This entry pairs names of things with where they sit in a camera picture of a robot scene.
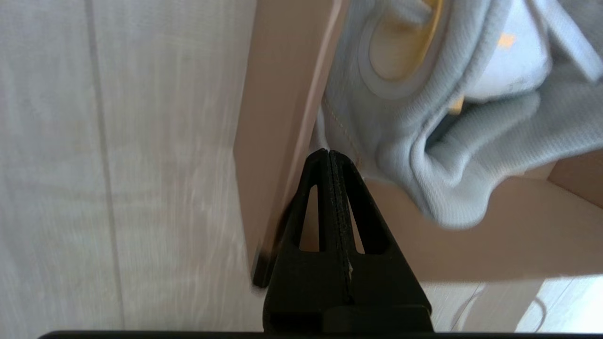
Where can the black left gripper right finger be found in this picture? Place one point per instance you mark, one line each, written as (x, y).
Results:
(381, 282)

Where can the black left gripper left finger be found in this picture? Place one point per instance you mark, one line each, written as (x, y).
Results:
(306, 282)

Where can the white mesh lace-up sneaker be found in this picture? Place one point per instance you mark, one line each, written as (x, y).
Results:
(471, 165)

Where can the brown cardboard shoe box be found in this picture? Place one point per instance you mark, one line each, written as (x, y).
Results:
(282, 94)

